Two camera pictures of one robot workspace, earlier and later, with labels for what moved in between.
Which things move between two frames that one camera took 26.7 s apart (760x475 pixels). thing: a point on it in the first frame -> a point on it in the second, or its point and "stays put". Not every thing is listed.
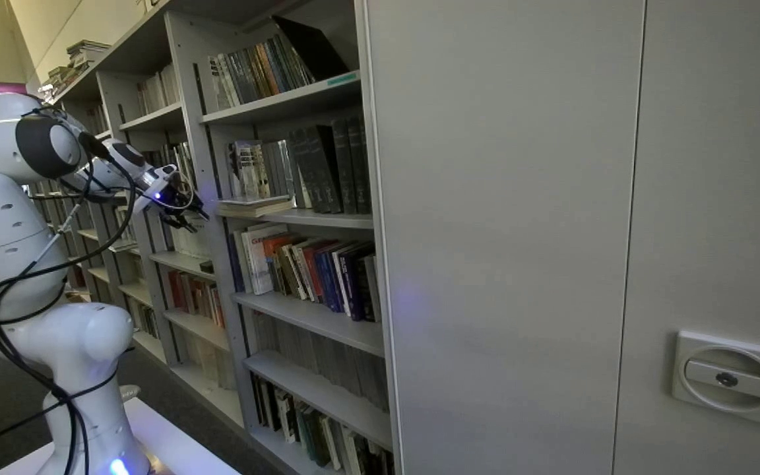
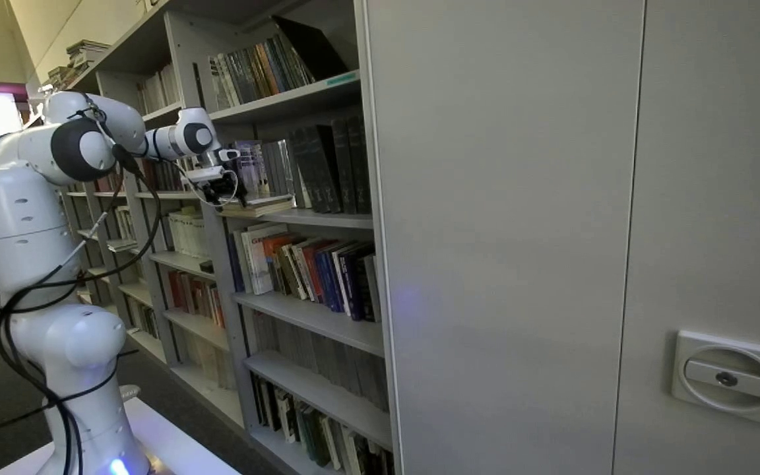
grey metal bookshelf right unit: [286, 98] stays put
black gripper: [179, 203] -> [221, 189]
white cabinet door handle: [732, 376] stays put
